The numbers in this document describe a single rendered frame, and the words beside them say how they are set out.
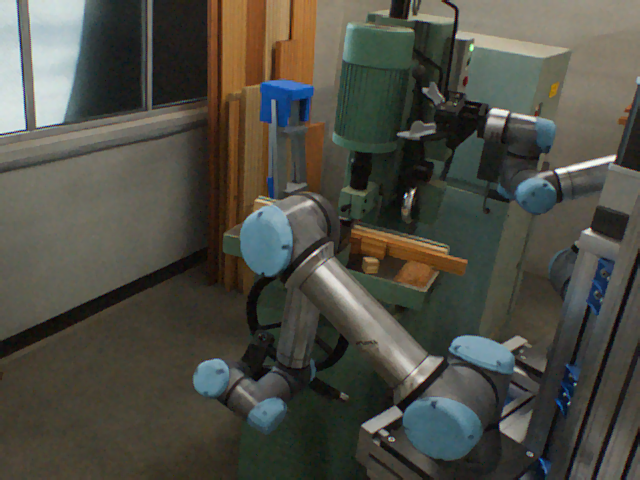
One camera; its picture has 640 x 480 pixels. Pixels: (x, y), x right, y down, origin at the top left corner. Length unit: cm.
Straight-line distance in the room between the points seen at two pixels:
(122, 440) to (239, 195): 133
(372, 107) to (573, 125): 238
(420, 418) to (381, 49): 94
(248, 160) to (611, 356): 231
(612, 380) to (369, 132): 85
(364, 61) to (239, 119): 158
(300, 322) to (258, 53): 230
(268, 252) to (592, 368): 62
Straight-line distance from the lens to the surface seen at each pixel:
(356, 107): 175
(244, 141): 324
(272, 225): 114
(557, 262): 181
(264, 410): 138
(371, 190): 190
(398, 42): 173
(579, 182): 153
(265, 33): 352
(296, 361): 144
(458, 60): 203
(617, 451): 137
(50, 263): 301
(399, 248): 189
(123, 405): 275
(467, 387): 116
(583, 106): 399
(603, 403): 134
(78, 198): 300
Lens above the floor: 167
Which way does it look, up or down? 23 degrees down
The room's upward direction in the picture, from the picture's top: 7 degrees clockwise
